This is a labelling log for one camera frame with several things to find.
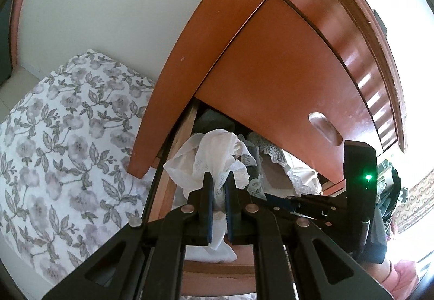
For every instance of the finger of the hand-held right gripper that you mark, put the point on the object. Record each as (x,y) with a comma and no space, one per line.
(315,206)

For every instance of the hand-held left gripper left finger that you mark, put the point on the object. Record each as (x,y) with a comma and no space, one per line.
(208,205)

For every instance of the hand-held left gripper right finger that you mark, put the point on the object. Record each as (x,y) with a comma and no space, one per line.
(230,205)

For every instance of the white mesh underwear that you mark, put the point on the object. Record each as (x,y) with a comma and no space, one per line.
(210,154)

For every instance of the wooden drawer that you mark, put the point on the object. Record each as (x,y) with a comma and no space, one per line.
(322,15)
(220,279)

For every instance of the closed drawer front with recess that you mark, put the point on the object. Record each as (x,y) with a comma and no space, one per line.
(271,82)

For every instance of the closed wooden drawer front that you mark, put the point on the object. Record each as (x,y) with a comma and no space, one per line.
(322,15)

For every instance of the beige lace-trimmed garment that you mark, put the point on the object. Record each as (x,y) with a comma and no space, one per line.
(305,181)

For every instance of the brown patterned rug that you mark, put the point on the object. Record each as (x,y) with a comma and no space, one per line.
(418,198)

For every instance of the dark grey garment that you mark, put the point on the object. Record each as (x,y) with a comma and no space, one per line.
(217,120)

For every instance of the floral bed sheet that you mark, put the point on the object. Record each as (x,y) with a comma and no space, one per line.
(67,150)

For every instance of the wooden dresser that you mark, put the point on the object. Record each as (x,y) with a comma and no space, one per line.
(190,32)

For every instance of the dark teal box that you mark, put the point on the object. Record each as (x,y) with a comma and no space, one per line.
(5,49)

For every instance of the pink frame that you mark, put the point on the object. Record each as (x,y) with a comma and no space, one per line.
(20,15)

